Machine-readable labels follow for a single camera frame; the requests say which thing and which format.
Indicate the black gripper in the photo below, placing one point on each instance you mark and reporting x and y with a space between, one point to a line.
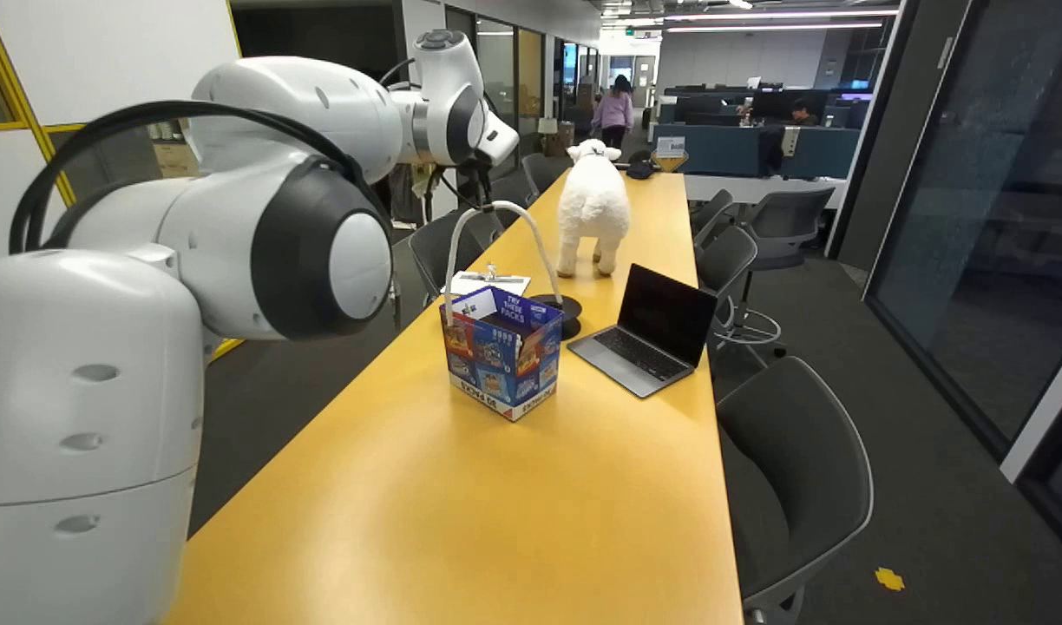
475 176

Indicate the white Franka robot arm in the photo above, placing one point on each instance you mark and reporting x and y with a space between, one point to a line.
91 405

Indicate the blue cardboard box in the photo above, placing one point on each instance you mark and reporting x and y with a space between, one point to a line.
500 347

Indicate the grey office chair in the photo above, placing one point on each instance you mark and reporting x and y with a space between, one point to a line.
726 259
464 249
518 185
711 211
791 213
546 172
797 451

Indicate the white plush sheep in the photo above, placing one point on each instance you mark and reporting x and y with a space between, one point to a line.
593 201

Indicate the person in pink shirt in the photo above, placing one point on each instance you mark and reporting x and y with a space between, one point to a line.
614 111

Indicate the black pouch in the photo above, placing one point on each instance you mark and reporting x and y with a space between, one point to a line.
638 161

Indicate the black filament spool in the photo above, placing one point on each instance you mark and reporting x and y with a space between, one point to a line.
569 313

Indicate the grey open laptop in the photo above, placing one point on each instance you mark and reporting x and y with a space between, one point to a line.
672 317

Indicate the blue cubicle partition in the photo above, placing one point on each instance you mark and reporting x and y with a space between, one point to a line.
726 149

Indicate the yellow floor sticker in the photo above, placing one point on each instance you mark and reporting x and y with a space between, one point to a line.
891 579

